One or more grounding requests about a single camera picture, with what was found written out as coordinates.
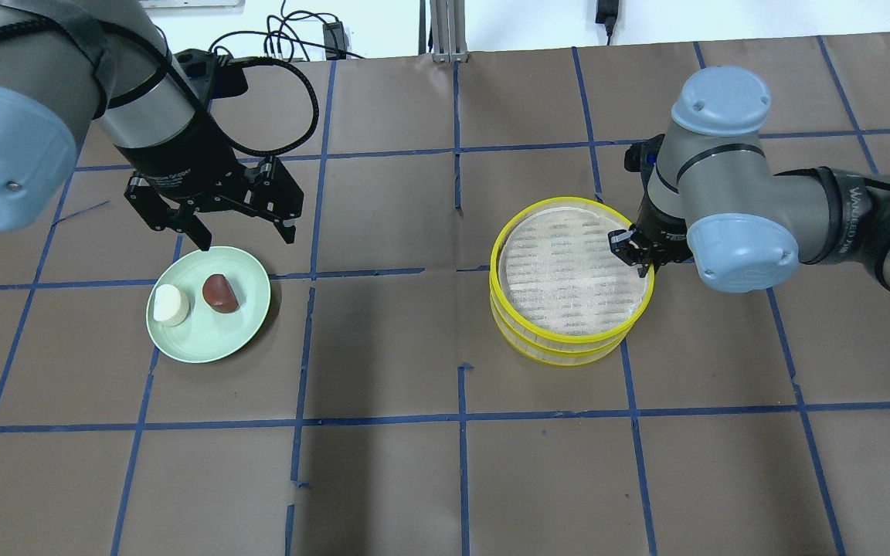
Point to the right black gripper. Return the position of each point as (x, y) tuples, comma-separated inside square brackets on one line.
[(661, 229)]

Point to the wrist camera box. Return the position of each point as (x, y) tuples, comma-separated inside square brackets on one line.
[(212, 76), (641, 157)]

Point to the yellow steamer layer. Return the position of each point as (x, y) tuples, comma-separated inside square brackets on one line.
[(552, 267), (546, 348)]

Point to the light green plate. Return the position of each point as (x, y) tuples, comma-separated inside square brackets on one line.
[(205, 335)]

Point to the white steamed bun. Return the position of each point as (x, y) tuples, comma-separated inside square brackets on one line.
[(171, 305)]

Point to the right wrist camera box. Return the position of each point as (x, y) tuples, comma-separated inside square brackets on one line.
[(641, 157)]

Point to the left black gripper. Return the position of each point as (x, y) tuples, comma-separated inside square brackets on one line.
[(186, 168)]

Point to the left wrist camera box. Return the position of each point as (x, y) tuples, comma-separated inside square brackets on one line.
[(212, 76)]

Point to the black power adapter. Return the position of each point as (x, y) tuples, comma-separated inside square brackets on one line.
[(335, 40)]

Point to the dark red bun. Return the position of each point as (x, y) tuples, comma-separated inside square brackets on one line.
[(218, 294)]

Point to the aluminium frame post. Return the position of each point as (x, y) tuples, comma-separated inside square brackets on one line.
[(448, 41)]

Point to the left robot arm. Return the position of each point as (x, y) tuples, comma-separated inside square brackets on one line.
[(66, 64)]

